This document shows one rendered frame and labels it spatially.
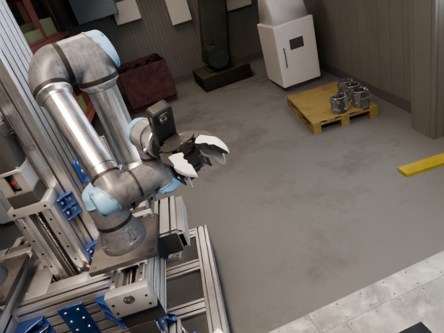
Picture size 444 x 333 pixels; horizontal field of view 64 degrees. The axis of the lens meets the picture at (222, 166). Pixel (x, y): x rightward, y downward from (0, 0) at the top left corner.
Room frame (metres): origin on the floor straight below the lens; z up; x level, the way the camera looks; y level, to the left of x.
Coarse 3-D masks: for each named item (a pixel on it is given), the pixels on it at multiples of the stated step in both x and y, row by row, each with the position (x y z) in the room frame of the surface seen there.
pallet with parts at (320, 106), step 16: (352, 80) 3.76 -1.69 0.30; (288, 96) 4.33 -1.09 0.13; (304, 96) 4.16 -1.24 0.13; (320, 96) 4.00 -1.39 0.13; (336, 96) 3.50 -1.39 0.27; (352, 96) 3.44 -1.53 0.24; (368, 96) 3.35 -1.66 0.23; (304, 112) 3.69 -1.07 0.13; (320, 112) 3.55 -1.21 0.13; (336, 112) 3.39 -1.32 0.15; (352, 112) 3.36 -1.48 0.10; (368, 112) 3.35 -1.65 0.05; (320, 128) 3.33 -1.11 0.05
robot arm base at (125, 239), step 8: (120, 224) 0.95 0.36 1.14; (128, 224) 0.97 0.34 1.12; (136, 224) 0.99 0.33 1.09; (104, 232) 0.95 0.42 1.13; (112, 232) 0.94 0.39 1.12; (120, 232) 0.94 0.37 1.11; (128, 232) 0.95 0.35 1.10; (136, 232) 0.96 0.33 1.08; (144, 232) 0.99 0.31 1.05; (104, 240) 0.96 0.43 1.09; (112, 240) 0.94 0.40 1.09; (120, 240) 0.93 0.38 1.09; (128, 240) 0.94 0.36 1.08; (136, 240) 0.95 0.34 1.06; (104, 248) 0.95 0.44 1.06; (112, 248) 0.93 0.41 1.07; (120, 248) 0.93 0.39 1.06; (128, 248) 0.93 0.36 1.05
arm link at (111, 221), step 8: (88, 192) 0.98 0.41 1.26; (88, 200) 0.95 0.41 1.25; (88, 208) 0.96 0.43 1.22; (128, 208) 0.98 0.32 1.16; (96, 216) 0.95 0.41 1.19; (112, 216) 0.95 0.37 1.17; (120, 216) 0.96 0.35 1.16; (128, 216) 0.98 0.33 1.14; (96, 224) 0.96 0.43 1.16; (104, 224) 0.94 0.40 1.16; (112, 224) 0.94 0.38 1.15
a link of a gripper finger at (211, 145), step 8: (200, 136) 0.64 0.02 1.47; (208, 136) 0.62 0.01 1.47; (200, 144) 0.61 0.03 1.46; (208, 144) 0.60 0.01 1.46; (216, 144) 0.58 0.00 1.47; (224, 144) 0.58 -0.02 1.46; (208, 152) 0.63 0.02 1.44; (216, 152) 0.61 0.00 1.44; (224, 152) 0.57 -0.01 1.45; (216, 160) 0.62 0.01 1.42; (224, 160) 0.60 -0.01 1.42
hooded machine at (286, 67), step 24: (264, 0) 5.11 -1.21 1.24; (288, 0) 5.05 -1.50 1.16; (264, 24) 5.30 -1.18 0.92; (288, 24) 4.89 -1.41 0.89; (312, 24) 4.92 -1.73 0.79; (264, 48) 5.42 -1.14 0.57; (288, 48) 4.88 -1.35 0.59; (312, 48) 4.91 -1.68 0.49; (288, 72) 4.88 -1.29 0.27; (312, 72) 4.91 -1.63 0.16
